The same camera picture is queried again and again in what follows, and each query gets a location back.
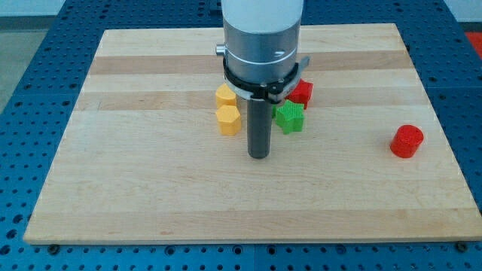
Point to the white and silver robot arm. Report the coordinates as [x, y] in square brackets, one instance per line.
[260, 48]

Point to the green star block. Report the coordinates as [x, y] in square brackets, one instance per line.
[290, 117]

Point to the red star block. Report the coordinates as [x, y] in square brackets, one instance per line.
[302, 93]

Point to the yellow hexagon block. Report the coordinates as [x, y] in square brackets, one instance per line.
[229, 120]

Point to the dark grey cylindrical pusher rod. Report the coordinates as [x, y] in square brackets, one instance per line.
[259, 122]

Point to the yellow heart block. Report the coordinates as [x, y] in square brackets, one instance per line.
[225, 96]

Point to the wooden board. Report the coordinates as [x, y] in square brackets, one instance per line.
[142, 160]

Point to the red cylinder block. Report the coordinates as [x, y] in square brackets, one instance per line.
[406, 141]

